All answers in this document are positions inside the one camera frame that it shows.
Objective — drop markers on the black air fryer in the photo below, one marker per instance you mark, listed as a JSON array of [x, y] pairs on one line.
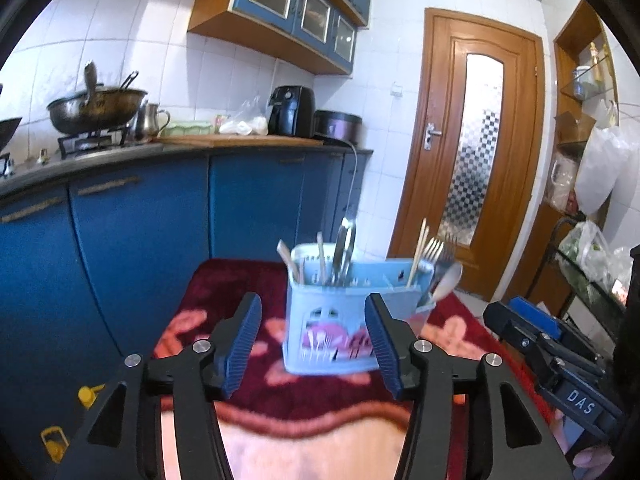
[[291, 111]]

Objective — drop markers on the blue wall cabinet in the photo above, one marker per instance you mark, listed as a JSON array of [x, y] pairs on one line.
[[318, 36]]

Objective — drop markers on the blue base cabinets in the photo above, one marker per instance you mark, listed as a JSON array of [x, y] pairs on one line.
[[97, 251]]

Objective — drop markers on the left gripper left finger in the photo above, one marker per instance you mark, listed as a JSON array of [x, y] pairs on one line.
[[121, 437]]

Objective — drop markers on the wooden shelf unit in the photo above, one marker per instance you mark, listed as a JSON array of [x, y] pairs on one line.
[[584, 79]]

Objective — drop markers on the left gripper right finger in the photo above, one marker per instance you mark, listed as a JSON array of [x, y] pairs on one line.
[[507, 436]]

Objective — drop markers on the beige plastic fork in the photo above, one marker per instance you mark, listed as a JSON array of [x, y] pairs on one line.
[[286, 257]]

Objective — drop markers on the white plastic bag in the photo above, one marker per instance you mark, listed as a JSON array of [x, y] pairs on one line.
[[604, 158]]

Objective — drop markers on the gas stove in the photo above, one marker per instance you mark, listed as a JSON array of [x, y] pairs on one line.
[[82, 144]]

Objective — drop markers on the steel fork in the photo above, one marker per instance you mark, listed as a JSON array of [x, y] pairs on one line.
[[349, 246], [433, 250], [447, 257]]

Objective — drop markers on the steel knife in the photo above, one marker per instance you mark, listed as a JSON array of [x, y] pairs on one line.
[[339, 250]]

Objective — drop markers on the wooden door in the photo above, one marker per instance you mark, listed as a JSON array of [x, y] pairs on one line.
[[482, 84]]

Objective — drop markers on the large steel wok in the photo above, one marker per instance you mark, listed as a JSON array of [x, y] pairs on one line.
[[96, 108]]

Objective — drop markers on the beige plastic spoon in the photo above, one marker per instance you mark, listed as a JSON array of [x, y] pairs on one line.
[[450, 280]]

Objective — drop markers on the light blue chopstick box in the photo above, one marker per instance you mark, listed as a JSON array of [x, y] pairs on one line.
[[326, 333]]

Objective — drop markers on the yellow oil bottle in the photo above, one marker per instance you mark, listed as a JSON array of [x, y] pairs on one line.
[[88, 395]]

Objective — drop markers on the door handle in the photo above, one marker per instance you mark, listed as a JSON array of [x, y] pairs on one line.
[[430, 134]]

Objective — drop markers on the steel kettle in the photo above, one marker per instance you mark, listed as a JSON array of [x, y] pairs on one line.
[[149, 122]]

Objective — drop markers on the black wire rack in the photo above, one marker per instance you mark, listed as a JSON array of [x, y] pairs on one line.
[[579, 251]]

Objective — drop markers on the red floral blanket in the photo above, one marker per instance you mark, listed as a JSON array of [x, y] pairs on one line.
[[278, 425]]

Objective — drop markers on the beige chopstick slanted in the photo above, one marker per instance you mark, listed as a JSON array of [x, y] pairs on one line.
[[322, 259]]

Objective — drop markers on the yellow bottle lower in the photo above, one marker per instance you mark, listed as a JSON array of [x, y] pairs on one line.
[[55, 442]]

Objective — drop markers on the dark rice cooker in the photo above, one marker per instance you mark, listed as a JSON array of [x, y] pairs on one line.
[[337, 125]]

